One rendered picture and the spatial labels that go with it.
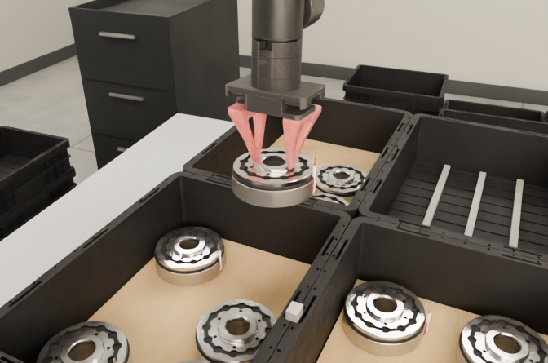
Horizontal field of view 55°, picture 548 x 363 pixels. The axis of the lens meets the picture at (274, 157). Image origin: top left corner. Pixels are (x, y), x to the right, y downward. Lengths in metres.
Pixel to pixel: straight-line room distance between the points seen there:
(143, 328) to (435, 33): 3.32
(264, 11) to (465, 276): 0.43
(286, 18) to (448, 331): 0.45
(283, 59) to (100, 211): 0.74
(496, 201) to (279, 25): 0.61
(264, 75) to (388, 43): 3.32
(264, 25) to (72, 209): 0.79
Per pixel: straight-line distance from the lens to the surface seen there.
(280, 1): 0.57
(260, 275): 0.79
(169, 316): 0.75
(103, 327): 0.71
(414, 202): 0.99
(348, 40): 3.93
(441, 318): 0.76
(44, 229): 1.20
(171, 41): 2.03
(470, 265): 0.74
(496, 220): 0.98
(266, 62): 0.58
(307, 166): 0.64
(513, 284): 0.75
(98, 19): 2.19
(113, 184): 1.31
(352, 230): 0.72
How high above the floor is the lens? 1.35
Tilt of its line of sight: 28 degrees down
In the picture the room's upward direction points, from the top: straight up
